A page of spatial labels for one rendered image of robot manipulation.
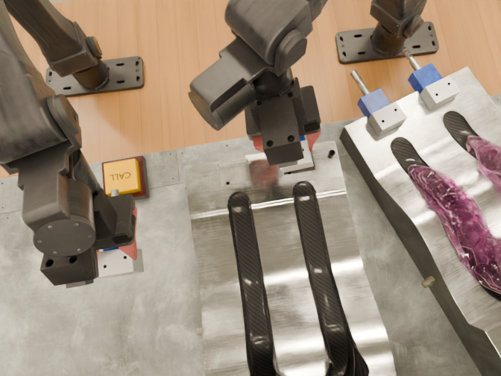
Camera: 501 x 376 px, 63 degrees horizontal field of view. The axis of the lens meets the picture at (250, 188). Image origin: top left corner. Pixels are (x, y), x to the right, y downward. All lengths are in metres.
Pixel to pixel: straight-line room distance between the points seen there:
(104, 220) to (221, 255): 0.23
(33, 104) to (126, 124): 0.44
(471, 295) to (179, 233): 0.50
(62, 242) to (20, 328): 0.43
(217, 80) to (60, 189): 0.20
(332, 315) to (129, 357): 0.36
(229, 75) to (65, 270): 0.27
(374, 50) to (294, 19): 0.48
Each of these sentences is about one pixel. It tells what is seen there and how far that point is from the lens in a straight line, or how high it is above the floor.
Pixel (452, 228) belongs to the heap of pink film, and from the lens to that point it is 0.71.
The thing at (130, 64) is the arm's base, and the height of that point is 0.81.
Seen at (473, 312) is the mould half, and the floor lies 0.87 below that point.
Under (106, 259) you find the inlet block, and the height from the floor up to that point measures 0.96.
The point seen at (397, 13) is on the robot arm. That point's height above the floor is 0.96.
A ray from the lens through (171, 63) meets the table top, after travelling 0.91.
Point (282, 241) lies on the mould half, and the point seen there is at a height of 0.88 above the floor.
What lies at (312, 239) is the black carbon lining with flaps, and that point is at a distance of 0.68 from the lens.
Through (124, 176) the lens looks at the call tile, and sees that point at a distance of 0.79.
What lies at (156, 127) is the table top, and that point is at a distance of 0.85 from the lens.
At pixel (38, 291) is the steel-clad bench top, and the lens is 0.86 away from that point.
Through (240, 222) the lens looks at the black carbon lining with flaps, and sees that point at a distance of 0.68.
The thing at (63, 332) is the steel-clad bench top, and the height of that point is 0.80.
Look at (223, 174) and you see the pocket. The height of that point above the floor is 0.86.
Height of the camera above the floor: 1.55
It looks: 75 degrees down
